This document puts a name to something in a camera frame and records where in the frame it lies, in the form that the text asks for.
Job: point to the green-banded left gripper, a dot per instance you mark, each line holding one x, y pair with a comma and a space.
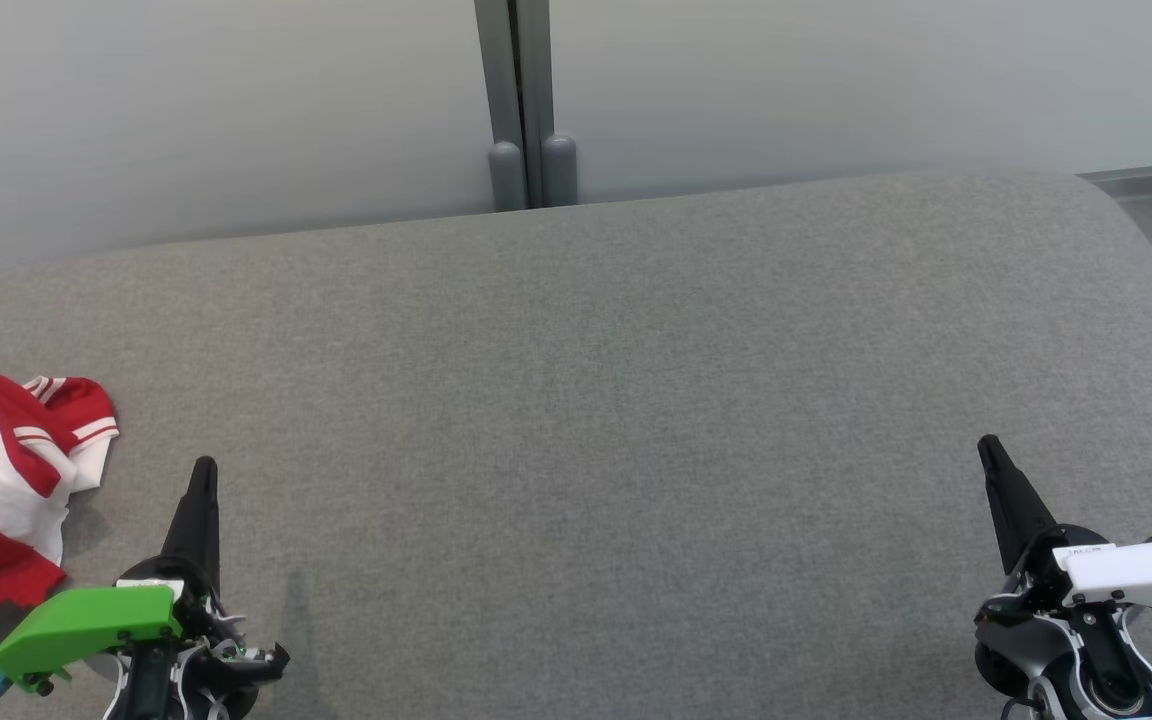
86, 620

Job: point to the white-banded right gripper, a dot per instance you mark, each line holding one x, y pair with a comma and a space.
1136, 575

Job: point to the grey fabric sofa cushion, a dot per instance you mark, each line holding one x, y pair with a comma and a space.
576, 420

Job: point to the grey metal partition post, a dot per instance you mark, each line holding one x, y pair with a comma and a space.
496, 100
546, 100

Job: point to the grey metal floor rail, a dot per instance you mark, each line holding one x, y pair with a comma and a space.
1136, 172

